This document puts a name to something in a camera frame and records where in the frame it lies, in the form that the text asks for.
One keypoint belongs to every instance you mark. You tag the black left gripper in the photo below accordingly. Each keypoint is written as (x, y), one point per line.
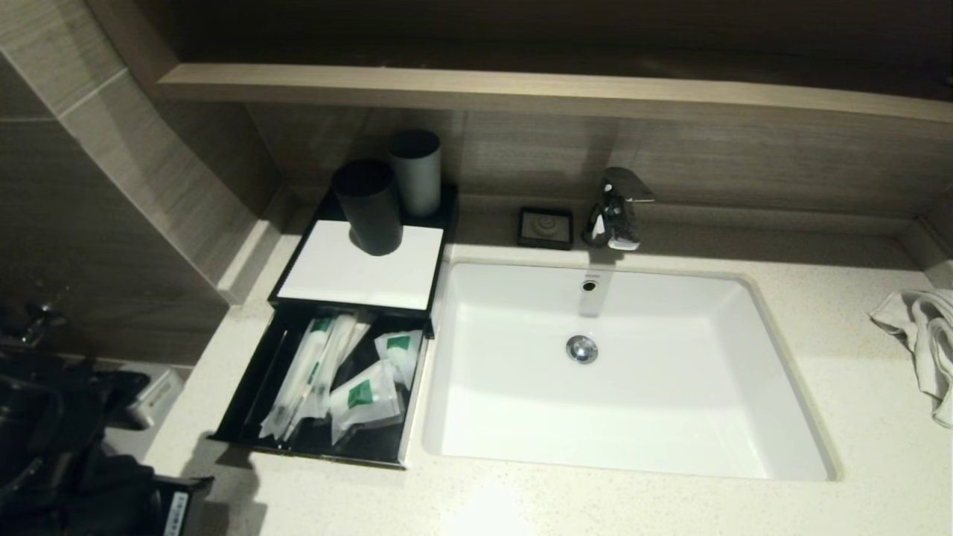
(179, 506)

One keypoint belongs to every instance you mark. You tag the black glossy drawer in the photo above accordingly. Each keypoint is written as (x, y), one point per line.
(253, 387)

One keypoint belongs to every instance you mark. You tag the narrow toothbrush packet green label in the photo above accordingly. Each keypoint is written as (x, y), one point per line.
(298, 372)

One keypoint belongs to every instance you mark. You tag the wide toothbrush packet green label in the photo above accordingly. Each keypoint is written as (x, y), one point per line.
(331, 357)

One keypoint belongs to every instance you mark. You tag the white vanity kit packet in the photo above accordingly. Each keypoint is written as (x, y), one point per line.
(365, 398)

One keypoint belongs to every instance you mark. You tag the white shower cap packet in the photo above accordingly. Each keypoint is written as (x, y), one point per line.
(402, 350)

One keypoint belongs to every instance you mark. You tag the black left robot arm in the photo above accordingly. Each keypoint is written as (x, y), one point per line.
(59, 447)

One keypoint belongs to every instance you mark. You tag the chrome bathtub faucet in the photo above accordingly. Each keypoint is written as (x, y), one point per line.
(33, 320)

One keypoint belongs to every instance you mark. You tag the white ribbed tray mat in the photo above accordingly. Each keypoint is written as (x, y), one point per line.
(365, 272)

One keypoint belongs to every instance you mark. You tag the black tumbler cup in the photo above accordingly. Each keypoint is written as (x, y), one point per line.
(367, 208)

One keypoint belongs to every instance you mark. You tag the grey tumbler cup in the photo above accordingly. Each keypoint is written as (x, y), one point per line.
(417, 179)

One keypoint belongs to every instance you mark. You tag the chrome sink drain plug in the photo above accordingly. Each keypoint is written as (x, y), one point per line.
(581, 349)

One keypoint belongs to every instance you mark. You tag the black square soap dish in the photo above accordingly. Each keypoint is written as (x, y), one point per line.
(546, 227)

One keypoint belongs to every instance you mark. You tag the white ceramic sink basin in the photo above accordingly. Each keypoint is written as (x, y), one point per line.
(633, 417)

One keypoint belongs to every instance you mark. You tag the chrome sink faucet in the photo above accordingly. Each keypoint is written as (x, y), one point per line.
(618, 212)

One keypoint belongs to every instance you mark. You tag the white crumpled towel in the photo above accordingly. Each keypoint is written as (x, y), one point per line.
(931, 335)

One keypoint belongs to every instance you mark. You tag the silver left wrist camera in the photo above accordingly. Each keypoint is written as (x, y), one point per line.
(156, 398)

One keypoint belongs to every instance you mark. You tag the light wooden wall shelf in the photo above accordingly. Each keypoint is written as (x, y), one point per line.
(521, 89)

